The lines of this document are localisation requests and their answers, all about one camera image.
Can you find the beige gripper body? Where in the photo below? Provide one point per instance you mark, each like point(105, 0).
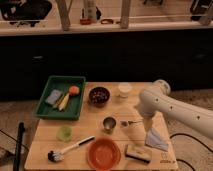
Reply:
point(148, 123)

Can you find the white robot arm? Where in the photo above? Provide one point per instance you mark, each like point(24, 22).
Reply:
point(156, 98)

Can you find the small metal cup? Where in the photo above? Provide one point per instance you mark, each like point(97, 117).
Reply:
point(109, 123)

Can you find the white plastic cup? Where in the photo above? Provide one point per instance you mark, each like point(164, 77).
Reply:
point(124, 89)

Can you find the green plastic cup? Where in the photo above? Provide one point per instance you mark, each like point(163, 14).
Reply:
point(64, 133)

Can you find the blue folded cloth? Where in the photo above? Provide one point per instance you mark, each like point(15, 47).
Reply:
point(154, 140)

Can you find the orange plastic bowl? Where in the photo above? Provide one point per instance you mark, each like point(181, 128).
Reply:
point(103, 154)

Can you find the dark maroon bowl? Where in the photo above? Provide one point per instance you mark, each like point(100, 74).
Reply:
point(99, 96)

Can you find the orange toy fruit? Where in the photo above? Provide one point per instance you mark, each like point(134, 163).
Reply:
point(74, 90)

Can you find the green plastic tray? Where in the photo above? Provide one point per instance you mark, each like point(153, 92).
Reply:
point(73, 107)

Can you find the blue grey sponge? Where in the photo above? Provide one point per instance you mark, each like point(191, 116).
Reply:
point(53, 97)

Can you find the white dish brush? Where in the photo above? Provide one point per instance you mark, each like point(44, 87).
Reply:
point(56, 156)

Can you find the black pole stand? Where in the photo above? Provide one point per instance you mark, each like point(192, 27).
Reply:
point(17, 158)

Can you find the black office chair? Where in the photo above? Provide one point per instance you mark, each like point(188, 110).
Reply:
point(30, 12)

